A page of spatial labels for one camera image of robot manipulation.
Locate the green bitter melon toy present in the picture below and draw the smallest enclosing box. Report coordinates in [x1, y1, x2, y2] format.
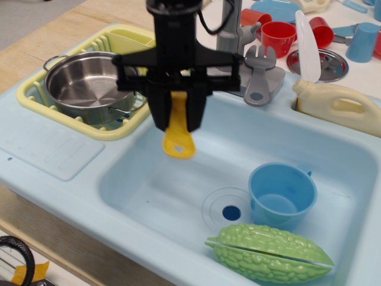
[205, 223, 334, 284]

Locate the orange tape piece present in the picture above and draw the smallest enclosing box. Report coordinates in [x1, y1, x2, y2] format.
[11, 261, 50, 285]

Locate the blue cup right back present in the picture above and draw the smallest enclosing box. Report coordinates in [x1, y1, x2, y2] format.
[345, 23, 380, 63]

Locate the grey toy fork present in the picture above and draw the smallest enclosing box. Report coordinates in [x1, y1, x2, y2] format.
[243, 45, 276, 106]

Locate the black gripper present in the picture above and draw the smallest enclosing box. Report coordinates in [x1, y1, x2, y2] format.
[112, 1, 243, 131]

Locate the cream detergent bottle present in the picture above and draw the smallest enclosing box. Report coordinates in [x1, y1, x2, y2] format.
[292, 79, 380, 137]

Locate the blue plate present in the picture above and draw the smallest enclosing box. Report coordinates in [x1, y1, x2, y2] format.
[250, 0, 301, 23]

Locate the blue utensil back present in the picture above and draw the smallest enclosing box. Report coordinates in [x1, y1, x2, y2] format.
[332, 24, 358, 37]

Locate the red cup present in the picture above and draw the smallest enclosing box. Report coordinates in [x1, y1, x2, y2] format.
[241, 8, 273, 28]
[261, 21, 296, 58]
[309, 17, 335, 48]

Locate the black braided cable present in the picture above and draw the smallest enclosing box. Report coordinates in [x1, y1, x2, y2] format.
[0, 235, 36, 286]

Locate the red cup left back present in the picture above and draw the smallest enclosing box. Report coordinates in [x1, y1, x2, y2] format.
[241, 8, 273, 28]

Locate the light blue toy sink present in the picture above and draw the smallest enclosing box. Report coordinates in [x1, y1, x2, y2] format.
[1, 74, 380, 285]

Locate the cream toy item back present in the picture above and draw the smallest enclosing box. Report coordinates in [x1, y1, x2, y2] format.
[298, 0, 330, 13]

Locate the blue plastic cup in sink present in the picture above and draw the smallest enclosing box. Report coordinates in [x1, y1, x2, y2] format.
[248, 162, 317, 231]

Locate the red cup front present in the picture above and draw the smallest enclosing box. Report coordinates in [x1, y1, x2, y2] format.
[261, 21, 296, 58]

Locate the yellow dish brush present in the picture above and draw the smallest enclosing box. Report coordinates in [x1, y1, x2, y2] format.
[163, 91, 196, 159]

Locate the steel pot with handles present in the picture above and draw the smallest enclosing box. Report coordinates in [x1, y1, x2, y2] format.
[43, 51, 147, 125]

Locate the yellow dish rack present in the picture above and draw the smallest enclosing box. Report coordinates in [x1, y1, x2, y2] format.
[15, 24, 155, 141]

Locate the red cup right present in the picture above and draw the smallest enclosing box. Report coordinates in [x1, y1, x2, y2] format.
[309, 17, 335, 48]

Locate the grey toy faucet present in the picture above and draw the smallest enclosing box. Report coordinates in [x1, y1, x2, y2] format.
[216, 1, 285, 103]

